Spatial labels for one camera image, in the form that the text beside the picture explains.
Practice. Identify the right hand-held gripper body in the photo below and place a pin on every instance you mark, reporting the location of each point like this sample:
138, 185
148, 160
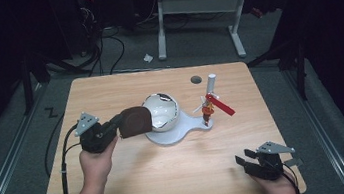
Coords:
266, 165

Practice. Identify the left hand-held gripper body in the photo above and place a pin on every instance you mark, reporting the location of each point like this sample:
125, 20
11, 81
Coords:
96, 137

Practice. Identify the brown round sponge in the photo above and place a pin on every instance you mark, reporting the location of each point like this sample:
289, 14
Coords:
136, 122

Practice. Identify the white cracked-egg bowl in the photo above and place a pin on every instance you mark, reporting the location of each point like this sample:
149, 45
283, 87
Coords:
162, 113

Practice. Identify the red clamp tool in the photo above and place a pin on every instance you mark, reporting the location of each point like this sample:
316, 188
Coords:
220, 106

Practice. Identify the person's right hand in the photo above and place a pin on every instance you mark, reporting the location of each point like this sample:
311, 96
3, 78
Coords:
279, 190

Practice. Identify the person's left hand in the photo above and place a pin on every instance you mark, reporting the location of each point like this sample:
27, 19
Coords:
96, 165

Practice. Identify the crumpled white paper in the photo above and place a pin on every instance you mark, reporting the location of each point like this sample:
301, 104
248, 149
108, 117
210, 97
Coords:
148, 58

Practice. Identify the black metal stand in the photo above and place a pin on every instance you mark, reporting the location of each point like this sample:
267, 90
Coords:
301, 70
27, 85

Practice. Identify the dark round table grommet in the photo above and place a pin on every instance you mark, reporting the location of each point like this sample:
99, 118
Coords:
196, 79

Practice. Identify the white-framed desk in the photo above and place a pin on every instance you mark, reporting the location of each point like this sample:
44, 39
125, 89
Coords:
198, 4

